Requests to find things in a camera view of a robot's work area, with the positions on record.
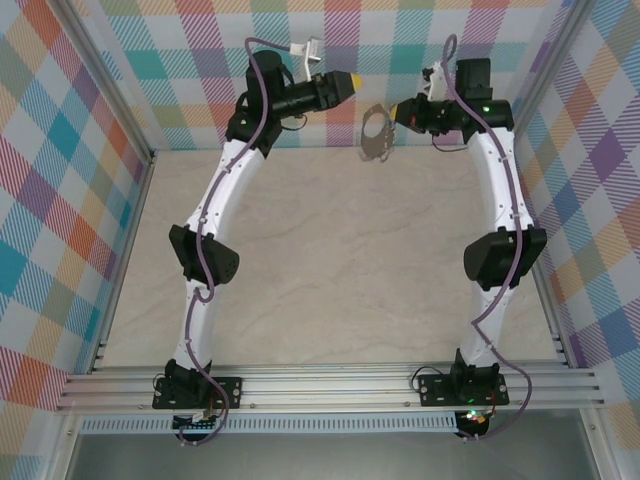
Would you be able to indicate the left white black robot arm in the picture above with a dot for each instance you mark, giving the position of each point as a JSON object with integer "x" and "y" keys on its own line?
{"x": 225, "y": 185}

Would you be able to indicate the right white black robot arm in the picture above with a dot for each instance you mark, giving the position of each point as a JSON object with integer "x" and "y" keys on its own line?
{"x": 495, "y": 175}

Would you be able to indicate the small circuit board with LEDs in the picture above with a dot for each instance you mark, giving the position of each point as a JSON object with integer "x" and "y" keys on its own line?
{"x": 475, "y": 419}

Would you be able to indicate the small green circuit board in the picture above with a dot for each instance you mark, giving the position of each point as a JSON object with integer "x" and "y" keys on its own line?
{"x": 197, "y": 425}

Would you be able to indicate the left white camera bracket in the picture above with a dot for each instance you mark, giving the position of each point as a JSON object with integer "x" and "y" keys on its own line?
{"x": 306, "y": 65}

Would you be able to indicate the white camera bracket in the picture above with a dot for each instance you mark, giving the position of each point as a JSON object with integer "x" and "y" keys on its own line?
{"x": 306, "y": 65}
{"x": 437, "y": 80}

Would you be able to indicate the right white camera bracket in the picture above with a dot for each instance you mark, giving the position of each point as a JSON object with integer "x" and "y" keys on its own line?
{"x": 437, "y": 80}

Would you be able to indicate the aluminium corner post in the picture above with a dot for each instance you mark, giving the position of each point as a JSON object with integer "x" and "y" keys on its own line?
{"x": 106, "y": 80}
{"x": 546, "y": 75}

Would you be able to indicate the aluminium side rail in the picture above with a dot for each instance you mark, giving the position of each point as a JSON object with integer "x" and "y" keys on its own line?
{"x": 554, "y": 330}
{"x": 135, "y": 212}

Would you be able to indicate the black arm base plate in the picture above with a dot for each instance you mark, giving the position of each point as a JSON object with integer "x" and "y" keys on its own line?
{"x": 432, "y": 387}
{"x": 230, "y": 392}

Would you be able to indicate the aluminium slotted frame rail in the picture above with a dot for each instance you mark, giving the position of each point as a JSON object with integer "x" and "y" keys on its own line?
{"x": 325, "y": 387}

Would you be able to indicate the aluminium frame leg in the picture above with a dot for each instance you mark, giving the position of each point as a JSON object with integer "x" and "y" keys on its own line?
{"x": 600, "y": 445}
{"x": 60, "y": 450}

